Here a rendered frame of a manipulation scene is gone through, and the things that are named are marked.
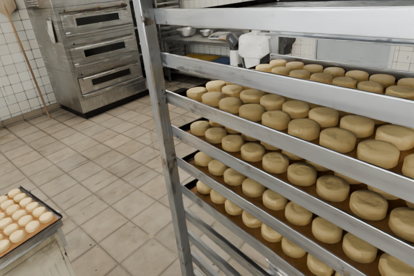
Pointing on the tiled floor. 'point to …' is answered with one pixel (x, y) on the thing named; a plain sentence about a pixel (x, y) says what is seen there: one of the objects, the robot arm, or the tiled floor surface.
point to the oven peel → (6, 2)
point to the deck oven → (87, 39)
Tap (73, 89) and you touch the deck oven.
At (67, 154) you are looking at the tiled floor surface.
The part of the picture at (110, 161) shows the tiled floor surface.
